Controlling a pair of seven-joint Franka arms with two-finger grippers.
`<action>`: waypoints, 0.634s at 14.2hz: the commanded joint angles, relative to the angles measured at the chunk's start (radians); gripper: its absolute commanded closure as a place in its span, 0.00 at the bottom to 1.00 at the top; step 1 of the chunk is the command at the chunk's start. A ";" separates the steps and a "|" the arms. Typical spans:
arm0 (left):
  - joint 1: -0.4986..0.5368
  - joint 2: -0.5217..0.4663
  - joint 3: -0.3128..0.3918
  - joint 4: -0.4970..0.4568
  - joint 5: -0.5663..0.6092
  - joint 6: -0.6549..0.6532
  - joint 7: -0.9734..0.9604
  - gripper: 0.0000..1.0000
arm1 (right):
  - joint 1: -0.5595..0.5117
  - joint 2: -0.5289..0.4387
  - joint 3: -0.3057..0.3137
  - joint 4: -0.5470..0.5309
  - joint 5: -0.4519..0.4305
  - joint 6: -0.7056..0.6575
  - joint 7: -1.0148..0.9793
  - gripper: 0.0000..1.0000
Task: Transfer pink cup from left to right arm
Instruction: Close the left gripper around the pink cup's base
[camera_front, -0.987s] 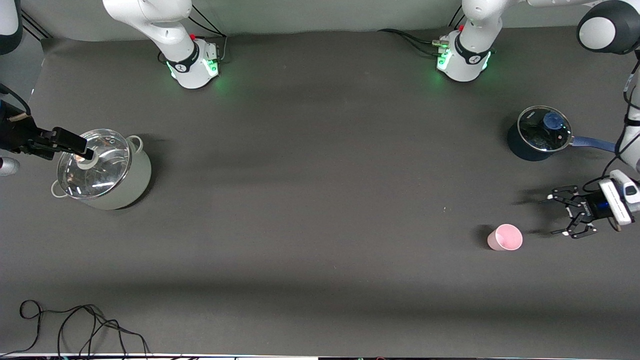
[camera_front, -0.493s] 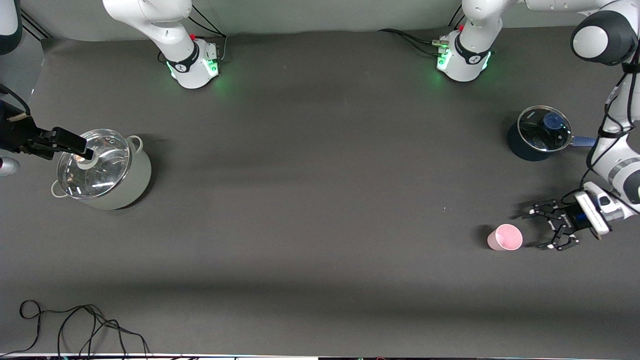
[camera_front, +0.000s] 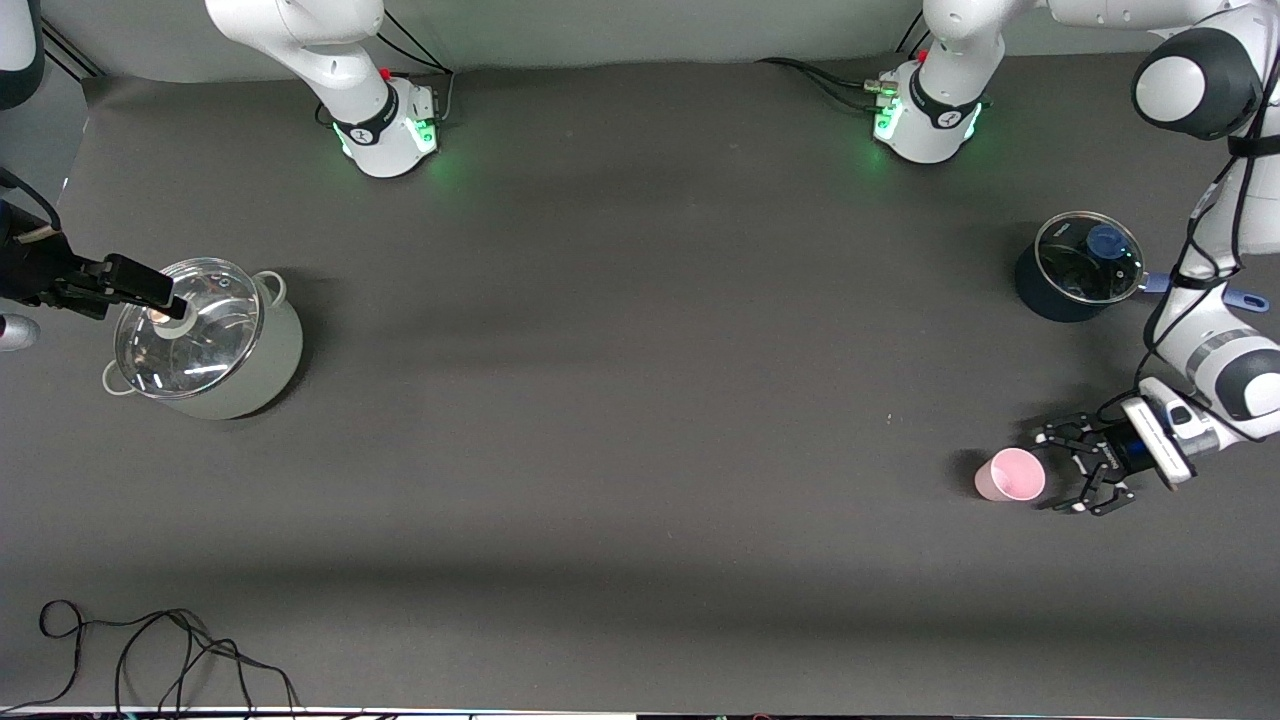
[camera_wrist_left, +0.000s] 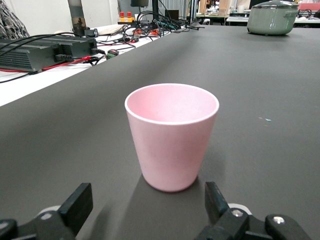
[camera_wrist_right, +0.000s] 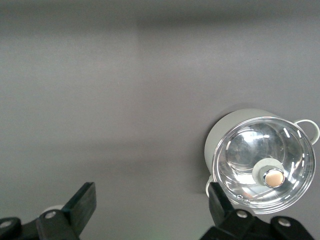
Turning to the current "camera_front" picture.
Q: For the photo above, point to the black aluminium frame bar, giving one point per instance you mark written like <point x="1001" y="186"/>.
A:
<point x="75" y="55"/>

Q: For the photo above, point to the pink plastic cup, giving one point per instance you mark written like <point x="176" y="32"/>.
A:
<point x="1012" y="475"/>

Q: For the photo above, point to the glass saucepan lid blue knob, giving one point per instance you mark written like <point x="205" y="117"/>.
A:
<point x="1060" y="245"/>

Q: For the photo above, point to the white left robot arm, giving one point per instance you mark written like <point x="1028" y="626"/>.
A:
<point x="940" y="110"/>

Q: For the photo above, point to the dark blue saucepan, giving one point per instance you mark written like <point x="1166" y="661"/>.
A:
<point x="1040" y="295"/>

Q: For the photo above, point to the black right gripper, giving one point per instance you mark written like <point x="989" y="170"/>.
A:
<point x="38" y="272"/>

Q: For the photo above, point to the dark grey table mat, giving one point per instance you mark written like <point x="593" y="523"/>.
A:
<point x="640" y="400"/>

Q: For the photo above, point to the pale green cooking pot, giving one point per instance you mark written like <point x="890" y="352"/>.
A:
<point x="260" y="370"/>

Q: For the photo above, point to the glass pot lid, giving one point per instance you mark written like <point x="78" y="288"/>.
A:
<point x="200" y="350"/>

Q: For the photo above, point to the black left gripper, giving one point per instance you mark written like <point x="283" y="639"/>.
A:
<point x="1112" y="455"/>

